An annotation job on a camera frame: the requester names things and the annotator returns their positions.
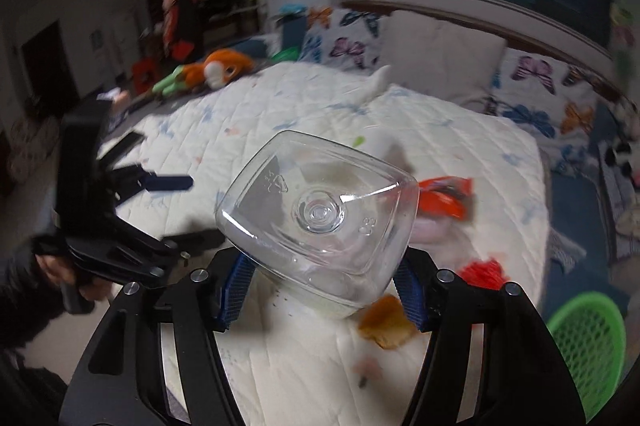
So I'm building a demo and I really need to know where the green plastic mesh basket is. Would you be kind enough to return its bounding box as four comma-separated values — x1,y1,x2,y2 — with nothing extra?
547,291,626,420

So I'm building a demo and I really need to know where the butterfly pillow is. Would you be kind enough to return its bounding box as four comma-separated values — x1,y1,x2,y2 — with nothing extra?
298,6,388,74
484,48,600,177

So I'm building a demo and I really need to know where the grey plain pillow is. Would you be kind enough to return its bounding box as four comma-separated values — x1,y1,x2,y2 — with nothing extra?
380,11,506,112

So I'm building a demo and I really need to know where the white quilted mattress pad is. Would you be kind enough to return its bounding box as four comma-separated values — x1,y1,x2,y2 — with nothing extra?
96,60,551,426

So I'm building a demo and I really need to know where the left butterfly pillow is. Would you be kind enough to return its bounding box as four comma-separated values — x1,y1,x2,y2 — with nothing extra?
298,6,388,74

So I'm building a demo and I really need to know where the orange green plush toy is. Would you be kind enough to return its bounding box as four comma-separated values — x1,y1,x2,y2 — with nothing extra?
151,48,255,97

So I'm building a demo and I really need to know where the clear bottle green yellow label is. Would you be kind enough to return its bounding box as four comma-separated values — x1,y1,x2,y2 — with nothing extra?
216,128,419,319

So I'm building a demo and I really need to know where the right butterfly pillow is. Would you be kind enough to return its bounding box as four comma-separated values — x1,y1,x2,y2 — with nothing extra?
484,48,600,177

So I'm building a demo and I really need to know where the clear cup red net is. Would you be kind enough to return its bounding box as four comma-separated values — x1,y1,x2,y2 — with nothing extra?
457,258,509,290

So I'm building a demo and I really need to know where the person's left hand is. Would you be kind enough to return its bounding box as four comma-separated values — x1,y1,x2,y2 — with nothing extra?
36,256,113,301

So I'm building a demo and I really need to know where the cow plush toy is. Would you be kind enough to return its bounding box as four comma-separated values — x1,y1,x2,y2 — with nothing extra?
604,97,640,191

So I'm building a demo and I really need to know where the orange red snack bag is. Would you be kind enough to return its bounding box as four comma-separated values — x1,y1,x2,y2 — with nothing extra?
418,177,474,221

